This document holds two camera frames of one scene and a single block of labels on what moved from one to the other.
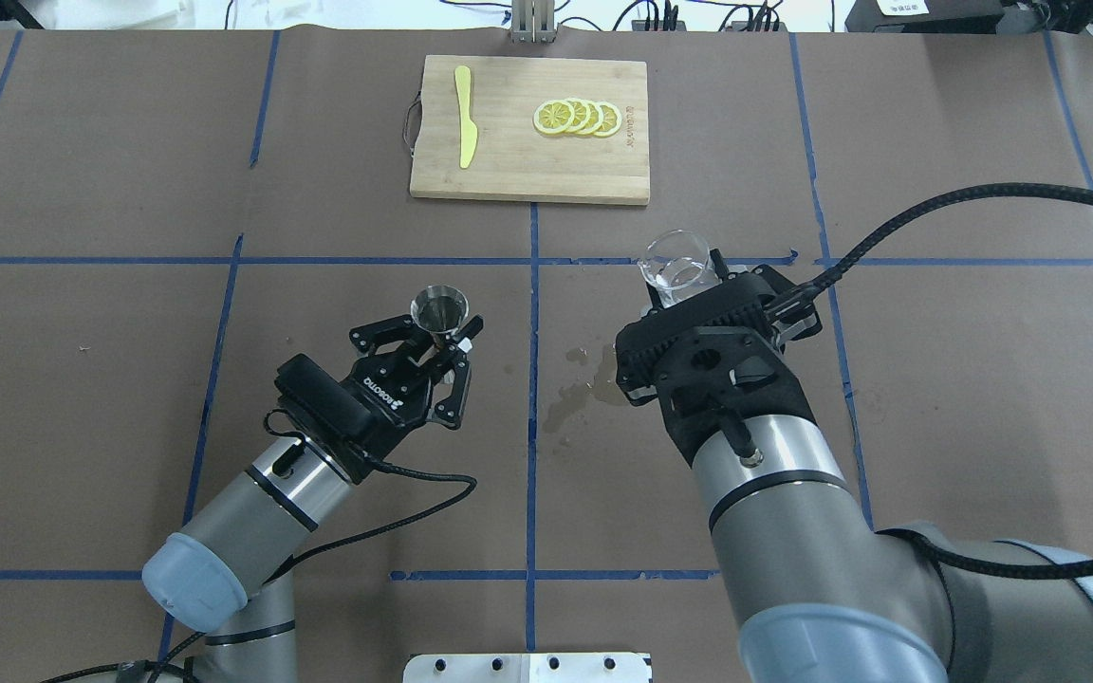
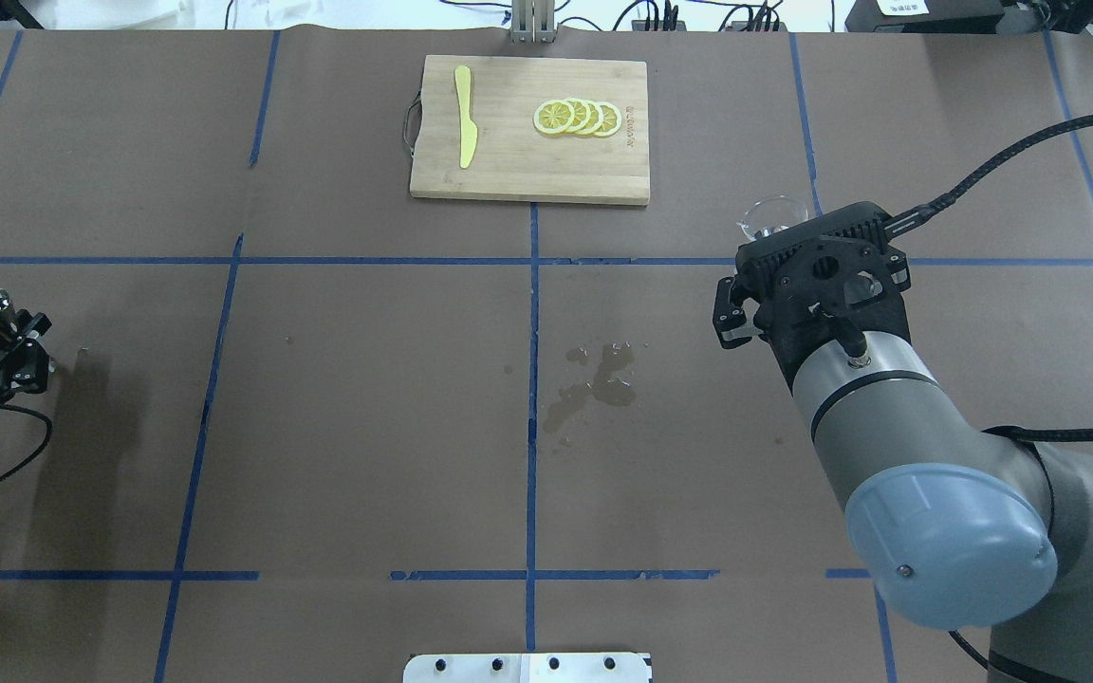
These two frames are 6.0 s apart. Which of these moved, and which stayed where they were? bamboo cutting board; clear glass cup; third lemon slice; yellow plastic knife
Moved: clear glass cup
Stayed: yellow plastic knife; third lemon slice; bamboo cutting board
